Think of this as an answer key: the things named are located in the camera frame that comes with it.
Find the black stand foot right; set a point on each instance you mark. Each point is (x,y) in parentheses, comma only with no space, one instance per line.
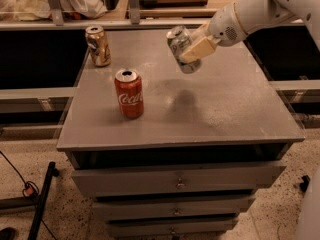
(305,183)

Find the metal rail frame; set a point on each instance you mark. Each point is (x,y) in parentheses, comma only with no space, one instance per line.
(128,14)

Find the grey drawer cabinet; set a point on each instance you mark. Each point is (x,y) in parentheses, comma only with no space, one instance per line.
(226,112)

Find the red Coca-Cola can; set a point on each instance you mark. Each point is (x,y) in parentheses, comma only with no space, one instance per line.
(128,84)

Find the grey drawer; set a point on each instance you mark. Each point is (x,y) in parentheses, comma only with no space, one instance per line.
(129,181)
(171,227)
(172,207)

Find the bottom grey drawer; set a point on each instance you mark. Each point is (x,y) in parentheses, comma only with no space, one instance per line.
(171,227)

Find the black stand leg left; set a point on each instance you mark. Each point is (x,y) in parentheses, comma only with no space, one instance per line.
(33,198)

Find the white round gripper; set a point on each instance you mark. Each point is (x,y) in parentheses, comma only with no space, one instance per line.
(224,28)

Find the top grey drawer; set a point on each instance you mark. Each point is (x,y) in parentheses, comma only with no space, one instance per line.
(129,181)

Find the white cloth bundle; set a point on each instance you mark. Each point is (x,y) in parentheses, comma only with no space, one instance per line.
(33,10)

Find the gold soda can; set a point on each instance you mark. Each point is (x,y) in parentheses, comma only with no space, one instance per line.
(98,45)

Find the green white 7up can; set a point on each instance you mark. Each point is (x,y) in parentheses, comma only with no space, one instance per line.
(178,40)

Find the middle grey drawer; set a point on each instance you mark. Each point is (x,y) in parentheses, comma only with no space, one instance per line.
(172,207)

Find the black shoe tip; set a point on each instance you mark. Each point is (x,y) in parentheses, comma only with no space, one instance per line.
(7,233)

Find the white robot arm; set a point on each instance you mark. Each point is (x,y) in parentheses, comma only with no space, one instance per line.
(259,14)

